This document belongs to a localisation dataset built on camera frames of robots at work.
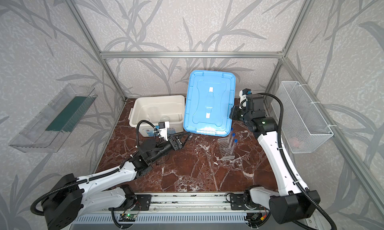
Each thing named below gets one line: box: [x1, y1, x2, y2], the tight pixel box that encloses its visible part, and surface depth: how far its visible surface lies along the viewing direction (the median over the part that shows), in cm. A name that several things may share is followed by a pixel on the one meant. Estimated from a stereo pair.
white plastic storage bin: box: [128, 95, 185, 137], surface depth 103 cm
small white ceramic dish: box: [159, 115, 171, 122], surface depth 108 cm
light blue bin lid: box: [183, 70, 237, 137], surface depth 77 cm
